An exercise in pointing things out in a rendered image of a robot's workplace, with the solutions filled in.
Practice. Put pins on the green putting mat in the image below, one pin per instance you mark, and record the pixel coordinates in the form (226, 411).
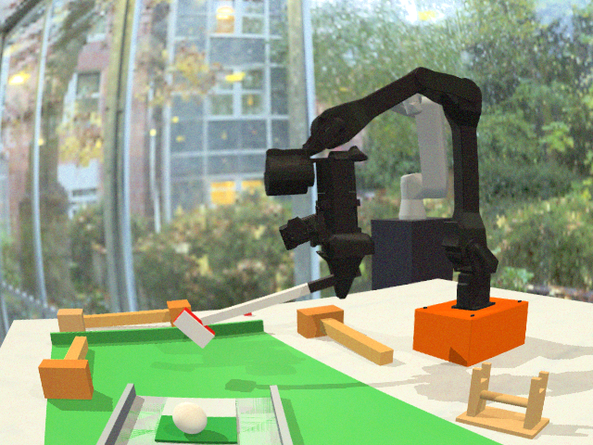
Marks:
(322, 406)

